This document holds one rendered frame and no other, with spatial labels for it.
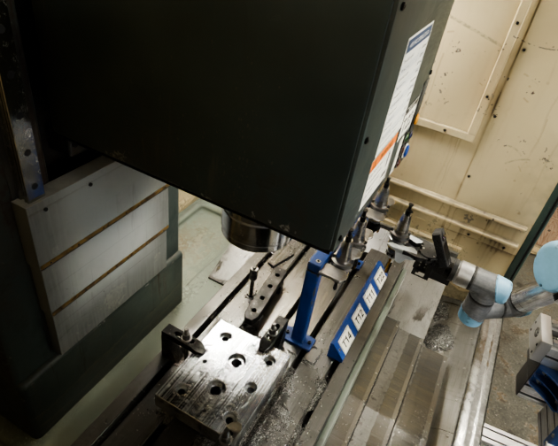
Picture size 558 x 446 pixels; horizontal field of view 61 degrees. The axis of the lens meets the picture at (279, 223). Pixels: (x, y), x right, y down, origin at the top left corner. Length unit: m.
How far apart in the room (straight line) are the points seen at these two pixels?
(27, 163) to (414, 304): 1.46
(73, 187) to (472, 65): 1.31
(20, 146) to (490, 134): 1.47
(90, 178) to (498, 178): 1.39
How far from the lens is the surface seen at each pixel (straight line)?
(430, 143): 1.91
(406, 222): 1.43
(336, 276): 1.26
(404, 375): 1.74
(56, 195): 1.16
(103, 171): 1.23
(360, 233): 1.36
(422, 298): 2.00
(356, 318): 1.55
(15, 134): 1.05
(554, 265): 1.22
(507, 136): 1.86
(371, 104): 0.68
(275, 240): 0.96
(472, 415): 1.67
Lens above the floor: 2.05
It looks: 37 degrees down
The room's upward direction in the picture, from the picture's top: 9 degrees clockwise
